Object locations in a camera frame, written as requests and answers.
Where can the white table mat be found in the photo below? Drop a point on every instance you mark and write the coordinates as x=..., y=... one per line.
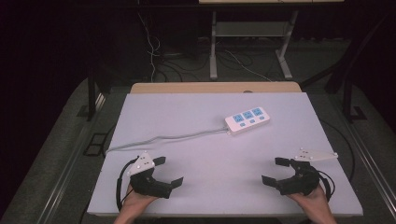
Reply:
x=211, y=174

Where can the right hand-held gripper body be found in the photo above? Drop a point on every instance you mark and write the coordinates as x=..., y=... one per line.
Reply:
x=303, y=180

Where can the person's left hand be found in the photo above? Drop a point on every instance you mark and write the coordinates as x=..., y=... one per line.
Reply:
x=137, y=200

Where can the black metal stand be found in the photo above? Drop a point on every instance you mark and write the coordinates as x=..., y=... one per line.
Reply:
x=91, y=99
x=347, y=102

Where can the black floor frame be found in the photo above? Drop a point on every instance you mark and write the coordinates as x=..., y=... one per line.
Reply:
x=95, y=145

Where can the aluminium floor rail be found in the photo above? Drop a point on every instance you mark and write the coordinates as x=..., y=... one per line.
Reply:
x=367, y=161
x=73, y=155

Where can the white-framed desk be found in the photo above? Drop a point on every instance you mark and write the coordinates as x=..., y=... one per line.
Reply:
x=213, y=46

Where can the person's right hand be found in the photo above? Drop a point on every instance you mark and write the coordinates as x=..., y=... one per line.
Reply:
x=311, y=200

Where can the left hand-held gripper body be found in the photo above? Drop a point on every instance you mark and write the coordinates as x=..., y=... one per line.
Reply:
x=148, y=184

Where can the white power strip blue sockets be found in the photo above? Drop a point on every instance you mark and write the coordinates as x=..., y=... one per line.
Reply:
x=247, y=120

